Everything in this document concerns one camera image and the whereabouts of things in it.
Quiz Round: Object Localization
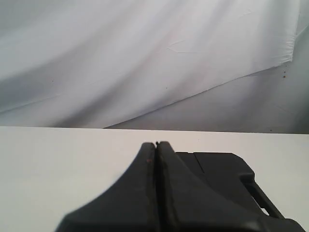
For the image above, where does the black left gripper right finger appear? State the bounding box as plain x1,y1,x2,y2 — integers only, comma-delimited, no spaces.
156,142,303,232

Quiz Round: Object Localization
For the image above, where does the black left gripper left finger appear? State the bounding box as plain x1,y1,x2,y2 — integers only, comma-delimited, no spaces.
56,143,160,232

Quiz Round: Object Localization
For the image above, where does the white backdrop cloth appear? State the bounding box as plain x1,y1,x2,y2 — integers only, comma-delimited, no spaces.
0,0,309,133

